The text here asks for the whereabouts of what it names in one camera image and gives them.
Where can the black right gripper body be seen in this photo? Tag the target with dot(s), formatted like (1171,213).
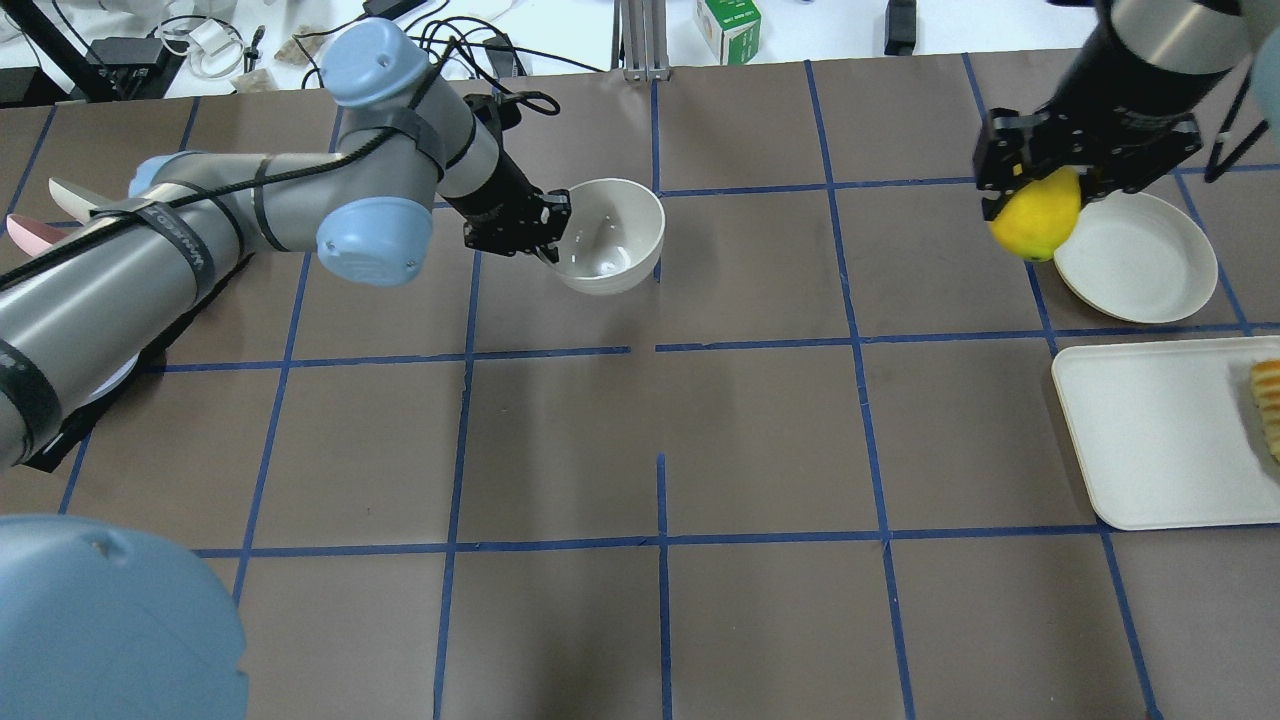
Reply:
(1112,96)

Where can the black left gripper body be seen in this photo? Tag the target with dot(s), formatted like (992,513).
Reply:
(497,193)

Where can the white ceramic bowl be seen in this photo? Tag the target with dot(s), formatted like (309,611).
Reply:
(613,239)

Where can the yellow lemon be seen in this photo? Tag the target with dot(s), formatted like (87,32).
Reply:
(1040,218)

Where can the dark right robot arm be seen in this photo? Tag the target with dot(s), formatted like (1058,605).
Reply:
(1123,114)

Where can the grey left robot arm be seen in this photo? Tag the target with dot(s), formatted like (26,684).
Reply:
(75,314)

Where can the white round plate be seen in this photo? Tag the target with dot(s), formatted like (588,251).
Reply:
(1139,259)

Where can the ridged yellow bread piece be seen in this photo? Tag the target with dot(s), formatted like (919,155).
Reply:
(1264,379)

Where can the green white carton box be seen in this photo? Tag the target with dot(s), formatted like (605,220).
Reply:
(732,29)

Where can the white rectangular tray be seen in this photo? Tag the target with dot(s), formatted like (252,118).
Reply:
(1166,433)

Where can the black power adapter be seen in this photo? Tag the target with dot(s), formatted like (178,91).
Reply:
(127,53)

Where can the aluminium frame post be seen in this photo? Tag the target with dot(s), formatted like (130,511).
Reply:
(640,40)

